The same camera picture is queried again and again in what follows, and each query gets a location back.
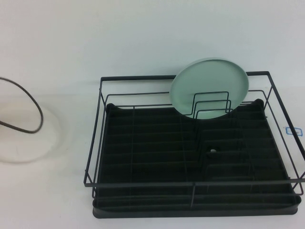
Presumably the white round plate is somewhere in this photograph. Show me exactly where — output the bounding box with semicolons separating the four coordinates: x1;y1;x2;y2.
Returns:
0;104;64;164

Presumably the pale green round plate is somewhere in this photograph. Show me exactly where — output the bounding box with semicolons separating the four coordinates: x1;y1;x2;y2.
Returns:
169;58;250;120

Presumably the black plastic drip tray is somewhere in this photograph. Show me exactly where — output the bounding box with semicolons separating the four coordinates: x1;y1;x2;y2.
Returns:
91;100;302;218

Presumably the blue outlined table sticker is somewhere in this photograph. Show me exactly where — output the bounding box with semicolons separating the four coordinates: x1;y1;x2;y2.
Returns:
283;125;303;137

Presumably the black wire dish rack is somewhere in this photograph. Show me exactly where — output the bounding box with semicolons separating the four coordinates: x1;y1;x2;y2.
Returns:
84;70;305;200

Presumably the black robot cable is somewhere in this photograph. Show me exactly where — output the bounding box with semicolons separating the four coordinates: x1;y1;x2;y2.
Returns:
0;76;44;134

